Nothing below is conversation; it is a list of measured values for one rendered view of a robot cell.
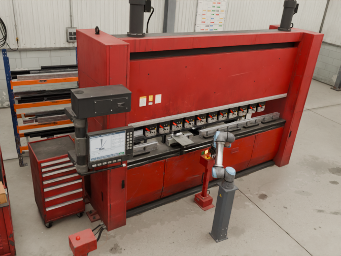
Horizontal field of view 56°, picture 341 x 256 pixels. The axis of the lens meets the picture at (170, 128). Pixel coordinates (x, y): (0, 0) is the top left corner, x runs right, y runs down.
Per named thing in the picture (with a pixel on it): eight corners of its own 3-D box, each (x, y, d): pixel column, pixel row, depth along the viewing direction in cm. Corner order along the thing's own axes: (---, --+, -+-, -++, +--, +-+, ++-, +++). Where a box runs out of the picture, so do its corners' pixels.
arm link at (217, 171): (225, 178, 363) (228, 131, 373) (211, 177, 363) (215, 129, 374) (223, 179, 375) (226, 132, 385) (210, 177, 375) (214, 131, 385)
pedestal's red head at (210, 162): (206, 168, 428) (208, 157, 420) (199, 162, 440) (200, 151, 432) (217, 164, 439) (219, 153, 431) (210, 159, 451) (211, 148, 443)
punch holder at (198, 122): (196, 125, 443) (198, 115, 436) (193, 123, 449) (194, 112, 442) (205, 124, 451) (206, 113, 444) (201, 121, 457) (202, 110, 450)
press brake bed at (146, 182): (122, 220, 423) (123, 166, 387) (115, 211, 438) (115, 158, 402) (274, 164, 580) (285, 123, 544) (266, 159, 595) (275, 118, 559)
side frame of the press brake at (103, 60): (107, 232, 402) (106, 44, 302) (83, 194, 464) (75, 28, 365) (126, 225, 415) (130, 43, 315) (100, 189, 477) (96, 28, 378)
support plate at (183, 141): (182, 146, 410) (182, 145, 409) (171, 137, 429) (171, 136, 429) (194, 143, 419) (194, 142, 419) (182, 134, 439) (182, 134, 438)
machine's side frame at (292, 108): (279, 167, 572) (314, 34, 473) (244, 146, 635) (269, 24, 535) (288, 164, 585) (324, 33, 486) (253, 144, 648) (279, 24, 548)
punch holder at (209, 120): (207, 123, 453) (209, 112, 446) (204, 121, 460) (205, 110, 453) (215, 121, 461) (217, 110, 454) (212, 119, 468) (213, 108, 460)
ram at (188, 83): (120, 130, 376) (120, 62, 341) (116, 127, 382) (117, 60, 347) (286, 96, 533) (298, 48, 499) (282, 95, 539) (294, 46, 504)
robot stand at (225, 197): (228, 238, 408) (238, 188, 374) (216, 243, 399) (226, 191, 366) (219, 229, 422) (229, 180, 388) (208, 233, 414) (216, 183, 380)
